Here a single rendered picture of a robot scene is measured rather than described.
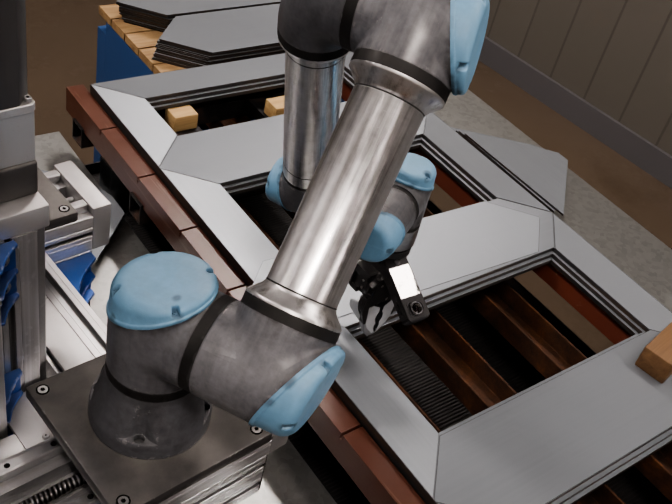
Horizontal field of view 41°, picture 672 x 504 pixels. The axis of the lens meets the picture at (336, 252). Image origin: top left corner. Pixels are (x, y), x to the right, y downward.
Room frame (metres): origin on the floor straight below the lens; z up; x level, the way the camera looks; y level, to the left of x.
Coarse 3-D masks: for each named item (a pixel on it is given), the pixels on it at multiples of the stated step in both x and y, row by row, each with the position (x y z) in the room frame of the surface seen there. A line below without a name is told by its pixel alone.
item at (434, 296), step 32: (96, 96) 1.67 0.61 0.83; (160, 96) 1.72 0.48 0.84; (192, 96) 1.77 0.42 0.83; (224, 96) 1.82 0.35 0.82; (448, 160) 1.78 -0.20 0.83; (480, 192) 1.69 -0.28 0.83; (544, 224) 1.61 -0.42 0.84; (224, 256) 1.27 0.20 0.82; (544, 256) 1.51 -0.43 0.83; (448, 288) 1.32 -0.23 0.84; (480, 288) 1.37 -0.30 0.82; (352, 320) 1.16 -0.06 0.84; (384, 448) 0.91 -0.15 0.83; (640, 448) 1.05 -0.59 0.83; (416, 480) 0.86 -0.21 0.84; (608, 480) 0.97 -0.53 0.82
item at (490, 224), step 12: (480, 204) 1.62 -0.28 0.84; (468, 216) 1.57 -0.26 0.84; (480, 216) 1.58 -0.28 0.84; (492, 216) 1.59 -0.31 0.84; (480, 228) 1.54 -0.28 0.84; (492, 228) 1.55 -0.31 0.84; (504, 228) 1.56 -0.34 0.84; (492, 240) 1.51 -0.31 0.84; (504, 240) 1.52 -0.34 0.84; (516, 240) 1.53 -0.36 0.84; (504, 252) 1.48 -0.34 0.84; (516, 252) 1.49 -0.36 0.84; (528, 252) 1.50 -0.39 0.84
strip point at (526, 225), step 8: (496, 208) 1.63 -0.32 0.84; (504, 208) 1.63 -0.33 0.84; (504, 216) 1.60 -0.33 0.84; (512, 216) 1.61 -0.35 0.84; (520, 216) 1.62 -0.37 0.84; (528, 216) 1.63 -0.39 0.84; (536, 216) 1.64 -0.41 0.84; (512, 224) 1.58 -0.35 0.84; (520, 224) 1.59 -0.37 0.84; (528, 224) 1.60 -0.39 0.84; (536, 224) 1.61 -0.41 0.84; (520, 232) 1.56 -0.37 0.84; (528, 232) 1.57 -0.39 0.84; (536, 232) 1.58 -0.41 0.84; (528, 240) 1.54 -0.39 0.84; (536, 240) 1.55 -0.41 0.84; (536, 248) 1.52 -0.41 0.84
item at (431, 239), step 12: (420, 228) 1.48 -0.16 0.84; (432, 228) 1.49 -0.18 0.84; (420, 240) 1.44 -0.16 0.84; (432, 240) 1.45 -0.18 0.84; (444, 240) 1.46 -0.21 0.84; (432, 252) 1.41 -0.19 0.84; (444, 252) 1.42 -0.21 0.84; (456, 252) 1.44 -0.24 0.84; (444, 264) 1.39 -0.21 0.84; (456, 264) 1.40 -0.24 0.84; (468, 264) 1.41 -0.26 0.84; (456, 276) 1.36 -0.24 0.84
